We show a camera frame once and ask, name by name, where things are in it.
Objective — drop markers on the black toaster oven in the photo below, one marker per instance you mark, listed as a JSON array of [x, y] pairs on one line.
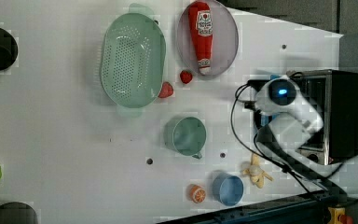
[[335, 95]]

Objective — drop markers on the red toy strawberry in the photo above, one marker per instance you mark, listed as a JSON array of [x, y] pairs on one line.
[[166, 90], [186, 76]]

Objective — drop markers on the dark round base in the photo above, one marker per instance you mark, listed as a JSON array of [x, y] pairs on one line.
[[17, 213]]

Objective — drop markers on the grey round plate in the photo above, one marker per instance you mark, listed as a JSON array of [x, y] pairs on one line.
[[225, 42]]

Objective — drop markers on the blue bowl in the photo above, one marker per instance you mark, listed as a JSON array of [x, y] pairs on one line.
[[227, 189]]

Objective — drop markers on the yellow plush banana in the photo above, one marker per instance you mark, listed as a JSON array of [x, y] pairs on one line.
[[256, 173]]

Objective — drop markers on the green enamel mug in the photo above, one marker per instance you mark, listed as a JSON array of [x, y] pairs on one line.
[[185, 135]]

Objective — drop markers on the green perforated colander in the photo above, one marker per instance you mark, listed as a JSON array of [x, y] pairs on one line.
[[133, 57]]

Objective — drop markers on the red plush ketchup bottle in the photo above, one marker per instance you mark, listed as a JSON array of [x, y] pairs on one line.
[[201, 30]]

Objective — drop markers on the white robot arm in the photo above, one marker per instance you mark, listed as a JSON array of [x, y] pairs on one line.
[[296, 121]]

